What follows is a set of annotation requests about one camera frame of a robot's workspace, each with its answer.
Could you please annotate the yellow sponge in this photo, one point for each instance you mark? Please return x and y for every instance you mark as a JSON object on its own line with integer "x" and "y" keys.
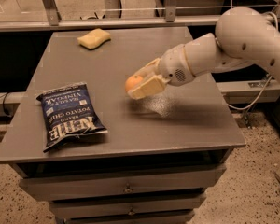
{"x": 94, "y": 39}

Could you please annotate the orange fruit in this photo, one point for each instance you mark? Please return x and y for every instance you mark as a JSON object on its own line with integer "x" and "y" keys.
{"x": 132, "y": 81}

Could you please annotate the blue potato chip bag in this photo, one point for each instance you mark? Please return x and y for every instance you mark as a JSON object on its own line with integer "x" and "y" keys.
{"x": 68, "y": 113}

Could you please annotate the grey drawer cabinet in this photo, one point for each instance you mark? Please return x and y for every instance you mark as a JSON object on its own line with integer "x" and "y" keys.
{"x": 156, "y": 157}

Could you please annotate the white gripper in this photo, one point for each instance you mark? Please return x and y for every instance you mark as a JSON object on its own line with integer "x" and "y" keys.
{"x": 174, "y": 65}

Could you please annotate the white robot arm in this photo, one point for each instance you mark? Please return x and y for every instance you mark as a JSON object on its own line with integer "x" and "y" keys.
{"x": 242, "y": 37}

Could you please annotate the metal railing frame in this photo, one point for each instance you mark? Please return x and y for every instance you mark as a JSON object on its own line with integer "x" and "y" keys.
{"x": 57, "y": 15}

